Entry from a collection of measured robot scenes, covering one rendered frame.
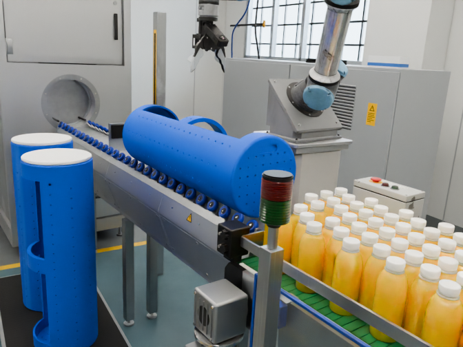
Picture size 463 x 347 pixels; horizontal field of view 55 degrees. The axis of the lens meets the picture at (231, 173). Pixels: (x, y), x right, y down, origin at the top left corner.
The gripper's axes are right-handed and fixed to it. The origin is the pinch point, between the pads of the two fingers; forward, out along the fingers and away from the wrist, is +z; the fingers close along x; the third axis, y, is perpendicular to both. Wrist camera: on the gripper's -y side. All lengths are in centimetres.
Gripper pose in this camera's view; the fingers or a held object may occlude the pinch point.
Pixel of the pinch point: (209, 73)
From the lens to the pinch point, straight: 172.9
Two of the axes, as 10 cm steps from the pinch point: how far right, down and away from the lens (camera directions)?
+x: -8.1, 1.2, -5.8
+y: -5.9, -2.6, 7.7
